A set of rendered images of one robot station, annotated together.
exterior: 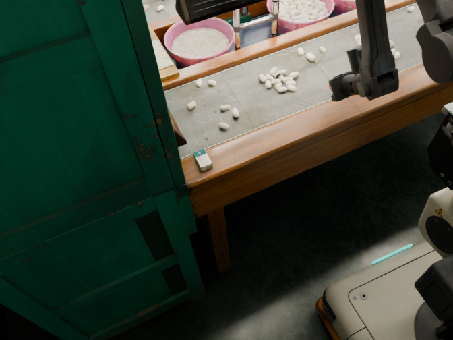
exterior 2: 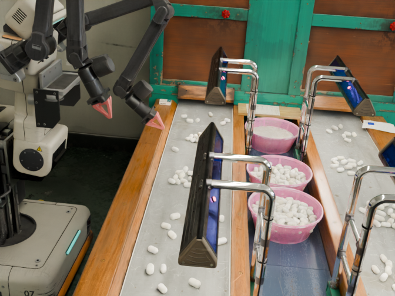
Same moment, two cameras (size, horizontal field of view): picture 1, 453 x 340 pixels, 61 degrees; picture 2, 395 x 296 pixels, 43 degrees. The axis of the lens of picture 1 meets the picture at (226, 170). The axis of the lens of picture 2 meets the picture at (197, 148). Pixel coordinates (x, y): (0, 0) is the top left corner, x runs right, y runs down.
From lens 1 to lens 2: 2.84 m
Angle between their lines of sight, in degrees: 83
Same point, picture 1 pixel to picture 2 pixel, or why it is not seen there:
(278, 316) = not seen: hidden behind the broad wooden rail
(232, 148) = (164, 110)
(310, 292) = not seen: hidden behind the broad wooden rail
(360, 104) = (144, 144)
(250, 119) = (180, 124)
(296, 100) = (177, 138)
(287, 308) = not seen: hidden behind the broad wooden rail
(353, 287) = (76, 211)
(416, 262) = (56, 240)
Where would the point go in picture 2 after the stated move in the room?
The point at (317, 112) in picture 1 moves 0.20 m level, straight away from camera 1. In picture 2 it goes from (156, 133) to (187, 148)
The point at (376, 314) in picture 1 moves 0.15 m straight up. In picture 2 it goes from (54, 210) to (53, 184)
